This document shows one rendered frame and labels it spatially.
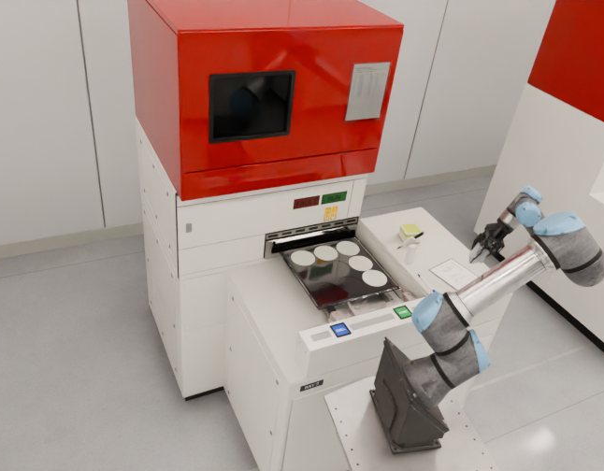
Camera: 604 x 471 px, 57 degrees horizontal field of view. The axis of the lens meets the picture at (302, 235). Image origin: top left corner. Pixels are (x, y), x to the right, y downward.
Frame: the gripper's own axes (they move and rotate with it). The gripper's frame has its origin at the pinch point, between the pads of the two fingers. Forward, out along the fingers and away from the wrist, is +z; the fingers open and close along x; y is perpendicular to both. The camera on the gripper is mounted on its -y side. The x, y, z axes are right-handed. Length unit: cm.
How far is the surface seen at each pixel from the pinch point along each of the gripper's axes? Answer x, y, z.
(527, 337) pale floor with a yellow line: 91, -105, 57
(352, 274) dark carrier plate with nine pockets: -34.5, 4.8, 31.7
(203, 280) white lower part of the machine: -83, 17, 66
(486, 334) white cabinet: 25.5, -1.2, 23.4
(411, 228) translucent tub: -23.2, -15.2, 8.4
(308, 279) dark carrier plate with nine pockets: -48, 15, 39
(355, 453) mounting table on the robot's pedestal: -11, 76, 46
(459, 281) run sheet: 1.1, 2.9, 9.3
